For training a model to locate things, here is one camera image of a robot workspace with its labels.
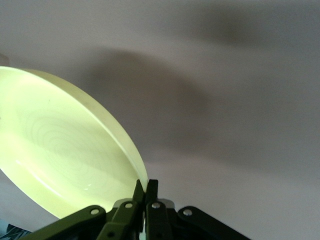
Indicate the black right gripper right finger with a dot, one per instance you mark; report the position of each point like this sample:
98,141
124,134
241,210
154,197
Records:
155,220

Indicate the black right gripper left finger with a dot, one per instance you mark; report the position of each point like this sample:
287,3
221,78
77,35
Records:
120,217

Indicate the yellow round plate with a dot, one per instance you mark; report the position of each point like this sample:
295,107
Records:
62,137

